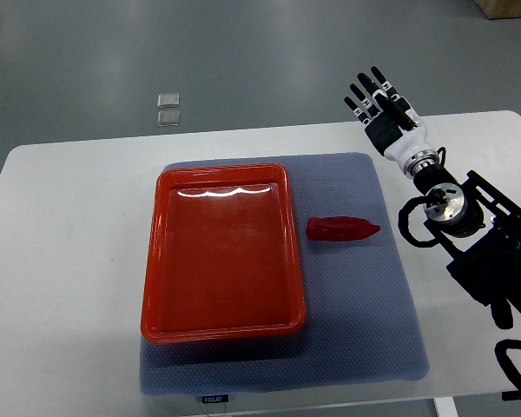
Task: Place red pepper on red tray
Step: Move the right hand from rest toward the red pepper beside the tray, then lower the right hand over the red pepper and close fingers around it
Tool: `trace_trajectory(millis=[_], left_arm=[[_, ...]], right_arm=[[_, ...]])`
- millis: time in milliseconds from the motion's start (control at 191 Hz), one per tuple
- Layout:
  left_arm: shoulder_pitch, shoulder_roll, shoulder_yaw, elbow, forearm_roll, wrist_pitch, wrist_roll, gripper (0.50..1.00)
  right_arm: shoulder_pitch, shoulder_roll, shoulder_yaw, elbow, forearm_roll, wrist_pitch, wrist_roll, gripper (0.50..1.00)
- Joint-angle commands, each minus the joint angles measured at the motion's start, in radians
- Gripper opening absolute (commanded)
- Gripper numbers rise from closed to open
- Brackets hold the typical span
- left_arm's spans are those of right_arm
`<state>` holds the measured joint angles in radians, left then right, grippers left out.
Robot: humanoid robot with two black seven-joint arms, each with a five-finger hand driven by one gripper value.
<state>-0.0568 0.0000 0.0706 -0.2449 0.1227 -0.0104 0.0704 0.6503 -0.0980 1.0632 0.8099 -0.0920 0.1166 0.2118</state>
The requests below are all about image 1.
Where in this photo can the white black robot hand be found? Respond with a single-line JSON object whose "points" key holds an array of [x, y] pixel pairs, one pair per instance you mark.
{"points": [[402, 138]]}

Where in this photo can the red pepper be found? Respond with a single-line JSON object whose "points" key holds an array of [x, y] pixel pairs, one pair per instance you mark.
{"points": [[340, 229]]}

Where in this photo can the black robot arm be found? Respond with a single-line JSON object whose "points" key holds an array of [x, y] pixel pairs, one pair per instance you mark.
{"points": [[477, 225]]}

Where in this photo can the red plastic tray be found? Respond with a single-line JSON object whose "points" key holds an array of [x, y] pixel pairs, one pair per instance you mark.
{"points": [[223, 257]]}

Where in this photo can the cardboard box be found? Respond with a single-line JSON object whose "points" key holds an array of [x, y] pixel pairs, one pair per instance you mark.
{"points": [[500, 9]]}

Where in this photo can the upper metal floor plate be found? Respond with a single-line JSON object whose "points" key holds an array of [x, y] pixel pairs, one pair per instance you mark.
{"points": [[168, 100]]}

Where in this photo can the metal floor plate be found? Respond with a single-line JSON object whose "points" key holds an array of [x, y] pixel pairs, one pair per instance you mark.
{"points": [[168, 100], [168, 118]]}

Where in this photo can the lower metal floor plate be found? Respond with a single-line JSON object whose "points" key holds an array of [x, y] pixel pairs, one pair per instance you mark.
{"points": [[168, 118]]}

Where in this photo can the blue-grey fabric mat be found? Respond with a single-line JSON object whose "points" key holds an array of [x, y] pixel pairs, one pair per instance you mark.
{"points": [[361, 323]]}

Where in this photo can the white table leg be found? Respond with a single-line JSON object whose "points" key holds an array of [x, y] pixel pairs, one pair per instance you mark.
{"points": [[445, 407]]}

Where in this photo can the black label tag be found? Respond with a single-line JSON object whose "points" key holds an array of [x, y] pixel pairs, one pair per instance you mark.
{"points": [[215, 399]]}

